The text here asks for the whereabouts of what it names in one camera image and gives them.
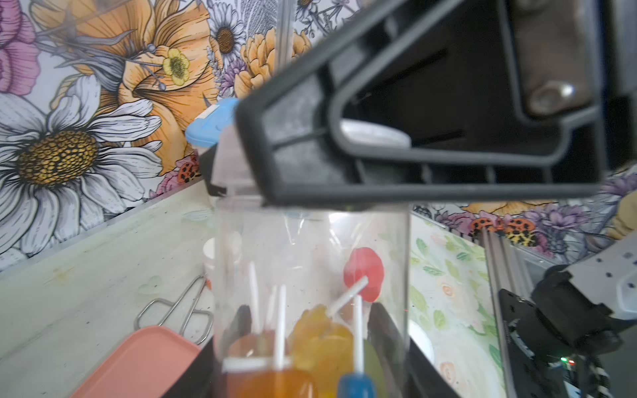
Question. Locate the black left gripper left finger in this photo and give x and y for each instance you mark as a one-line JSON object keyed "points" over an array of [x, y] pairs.
{"points": [[203, 378]]}

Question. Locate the blue lid storage box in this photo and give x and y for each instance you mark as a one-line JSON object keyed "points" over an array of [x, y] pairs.
{"points": [[206, 129]]}

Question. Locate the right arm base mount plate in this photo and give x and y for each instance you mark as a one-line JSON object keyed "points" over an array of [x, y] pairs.
{"points": [[522, 348]]}

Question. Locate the clear jar with lollipops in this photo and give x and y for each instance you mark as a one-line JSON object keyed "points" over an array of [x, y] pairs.
{"points": [[310, 302]]}

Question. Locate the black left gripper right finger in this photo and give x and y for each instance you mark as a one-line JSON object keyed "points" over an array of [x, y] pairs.
{"points": [[503, 100]]}

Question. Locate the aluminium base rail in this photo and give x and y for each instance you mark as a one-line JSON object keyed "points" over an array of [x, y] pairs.
{"points": [[513, 272]]}

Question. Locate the white lid candy jar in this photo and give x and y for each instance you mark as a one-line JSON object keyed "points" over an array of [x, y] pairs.
{"points": [[422, 340]]}

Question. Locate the white jar lid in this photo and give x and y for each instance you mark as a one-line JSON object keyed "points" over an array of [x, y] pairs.
{"points": [[366, 133]]}

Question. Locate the pink plastic tray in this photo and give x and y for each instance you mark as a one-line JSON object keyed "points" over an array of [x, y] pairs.
{"points": [[146, 364]]}

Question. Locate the aluminium corner post right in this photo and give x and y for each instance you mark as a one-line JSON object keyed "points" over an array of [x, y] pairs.
{"points": [[284, 34]]}

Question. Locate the metal wire tongs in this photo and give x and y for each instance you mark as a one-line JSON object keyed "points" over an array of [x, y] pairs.
{"points": [[182, 314]]}

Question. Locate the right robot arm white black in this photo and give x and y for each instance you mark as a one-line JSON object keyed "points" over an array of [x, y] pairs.
{"points": [[582, 308]]}

